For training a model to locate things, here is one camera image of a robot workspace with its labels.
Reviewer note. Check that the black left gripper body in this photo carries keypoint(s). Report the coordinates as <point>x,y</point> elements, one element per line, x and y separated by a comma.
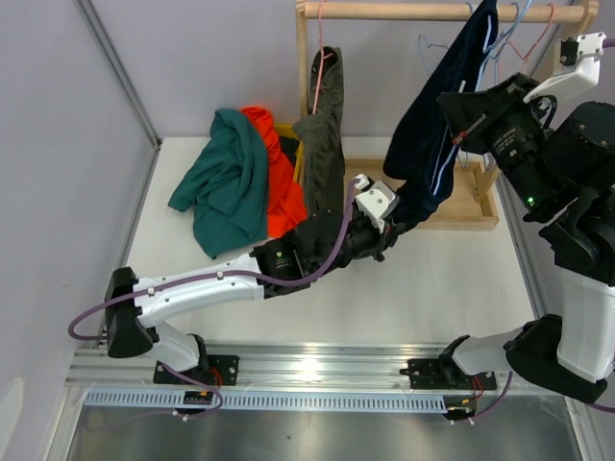
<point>363,238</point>

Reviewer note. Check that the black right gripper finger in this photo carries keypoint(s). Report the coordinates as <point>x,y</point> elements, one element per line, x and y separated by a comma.
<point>462,110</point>
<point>471,142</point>

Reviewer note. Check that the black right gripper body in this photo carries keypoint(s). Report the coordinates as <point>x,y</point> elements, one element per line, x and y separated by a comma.
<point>516,133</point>

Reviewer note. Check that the navy blue shorts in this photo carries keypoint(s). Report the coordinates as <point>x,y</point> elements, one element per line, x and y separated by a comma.
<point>410,158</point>

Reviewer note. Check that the blue hanger with navy shorts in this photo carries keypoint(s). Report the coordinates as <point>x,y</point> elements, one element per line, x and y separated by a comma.
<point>462,70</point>

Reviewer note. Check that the orange shorts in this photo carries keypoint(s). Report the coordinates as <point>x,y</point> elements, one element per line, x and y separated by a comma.
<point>286,208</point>

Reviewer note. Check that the olive green shorts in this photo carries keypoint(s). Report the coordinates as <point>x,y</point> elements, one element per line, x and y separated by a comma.
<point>324,167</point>

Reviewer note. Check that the teal green shorts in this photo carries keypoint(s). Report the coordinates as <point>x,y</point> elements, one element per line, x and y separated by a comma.
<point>227,186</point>

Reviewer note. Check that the pink hanger with olive shorts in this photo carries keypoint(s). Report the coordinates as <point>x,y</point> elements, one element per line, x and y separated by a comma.
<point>321,57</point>

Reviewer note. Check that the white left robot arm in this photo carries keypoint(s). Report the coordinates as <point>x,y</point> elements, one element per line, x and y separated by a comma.
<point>139,309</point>

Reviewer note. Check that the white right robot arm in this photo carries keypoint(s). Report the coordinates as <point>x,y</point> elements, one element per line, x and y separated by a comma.
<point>564,177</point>

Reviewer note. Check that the wooden clothes rack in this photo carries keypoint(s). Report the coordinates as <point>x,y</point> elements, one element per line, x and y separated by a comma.
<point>472,206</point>

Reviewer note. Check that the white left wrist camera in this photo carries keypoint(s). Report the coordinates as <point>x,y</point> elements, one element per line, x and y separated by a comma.
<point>376,200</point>

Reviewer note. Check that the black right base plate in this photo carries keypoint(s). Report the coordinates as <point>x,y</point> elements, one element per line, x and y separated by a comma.
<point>430,374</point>

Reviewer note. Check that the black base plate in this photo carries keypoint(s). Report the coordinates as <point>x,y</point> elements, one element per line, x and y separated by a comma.
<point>430,374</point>
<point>226,370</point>

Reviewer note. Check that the aluminium mounting rail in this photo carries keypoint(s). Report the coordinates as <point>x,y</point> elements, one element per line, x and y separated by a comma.
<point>295,345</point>

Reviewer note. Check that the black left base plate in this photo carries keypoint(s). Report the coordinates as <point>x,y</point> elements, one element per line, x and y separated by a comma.
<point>226,370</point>

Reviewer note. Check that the white slotted cable duct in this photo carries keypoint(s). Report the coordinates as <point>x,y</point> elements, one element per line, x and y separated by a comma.
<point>261,400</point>

